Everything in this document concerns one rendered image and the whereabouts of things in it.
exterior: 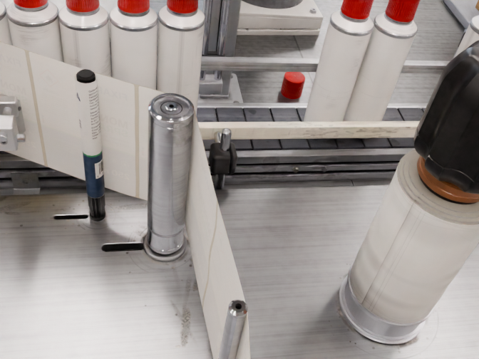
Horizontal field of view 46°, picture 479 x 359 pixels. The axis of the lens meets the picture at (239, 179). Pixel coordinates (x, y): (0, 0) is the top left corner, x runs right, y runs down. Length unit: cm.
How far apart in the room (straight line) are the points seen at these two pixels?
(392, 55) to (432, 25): 52
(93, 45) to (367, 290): 37
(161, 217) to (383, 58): 33
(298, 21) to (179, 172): 60
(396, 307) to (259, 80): 50
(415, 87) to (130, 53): 54
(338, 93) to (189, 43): 20
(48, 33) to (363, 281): 41
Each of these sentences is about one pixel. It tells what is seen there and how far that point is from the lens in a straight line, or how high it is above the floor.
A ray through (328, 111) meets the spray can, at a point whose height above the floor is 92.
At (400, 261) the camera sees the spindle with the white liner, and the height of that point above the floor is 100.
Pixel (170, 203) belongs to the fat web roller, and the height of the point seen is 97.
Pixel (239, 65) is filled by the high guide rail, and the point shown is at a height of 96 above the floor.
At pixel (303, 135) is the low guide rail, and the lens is 73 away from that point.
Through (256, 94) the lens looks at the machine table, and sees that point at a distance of 90.
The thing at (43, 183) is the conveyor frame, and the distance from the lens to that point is 73.
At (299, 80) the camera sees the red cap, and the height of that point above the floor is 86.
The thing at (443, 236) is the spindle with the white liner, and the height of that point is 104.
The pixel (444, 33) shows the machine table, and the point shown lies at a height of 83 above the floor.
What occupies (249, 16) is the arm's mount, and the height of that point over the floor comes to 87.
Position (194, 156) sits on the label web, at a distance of 49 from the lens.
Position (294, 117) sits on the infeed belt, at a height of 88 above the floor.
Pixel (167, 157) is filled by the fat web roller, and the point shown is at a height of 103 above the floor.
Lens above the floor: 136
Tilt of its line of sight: 45 degrees down
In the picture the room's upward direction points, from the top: 10 degrees clockwise
